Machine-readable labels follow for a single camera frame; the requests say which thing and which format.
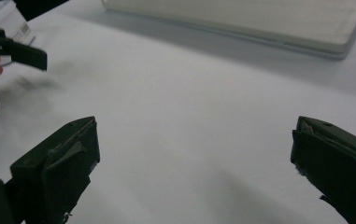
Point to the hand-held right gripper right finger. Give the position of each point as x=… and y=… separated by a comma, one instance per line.
x=337, y=161

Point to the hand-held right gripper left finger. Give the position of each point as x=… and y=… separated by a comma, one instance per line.
x=63, y=168

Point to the white labelled container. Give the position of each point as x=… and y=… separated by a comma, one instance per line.
x=7, y=20

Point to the white flat board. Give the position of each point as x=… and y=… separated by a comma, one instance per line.
x=244, y=18

